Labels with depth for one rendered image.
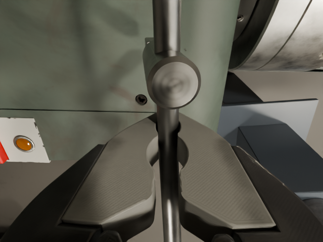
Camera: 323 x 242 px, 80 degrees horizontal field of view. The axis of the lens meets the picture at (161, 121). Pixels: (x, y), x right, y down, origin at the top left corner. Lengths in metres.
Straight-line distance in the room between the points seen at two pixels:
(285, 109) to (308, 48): 0.62
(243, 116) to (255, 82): 0.84
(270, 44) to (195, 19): 0.12
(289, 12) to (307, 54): 0.08
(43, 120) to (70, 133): 0.04
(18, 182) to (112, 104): 2.52
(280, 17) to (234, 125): 0.65
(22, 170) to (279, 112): 2.38
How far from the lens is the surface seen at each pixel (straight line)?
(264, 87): 1.73
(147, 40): 0.17
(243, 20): 0.32
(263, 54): 0.31
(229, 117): 0.86
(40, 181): 2.58
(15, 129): 0.33
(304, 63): 0.36
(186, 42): 0.22
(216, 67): 0.24
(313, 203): 0.69
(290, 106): 0.93
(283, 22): 0.28
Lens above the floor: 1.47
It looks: 60 degrees down
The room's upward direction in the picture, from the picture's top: 176 degrees counter-clockwise
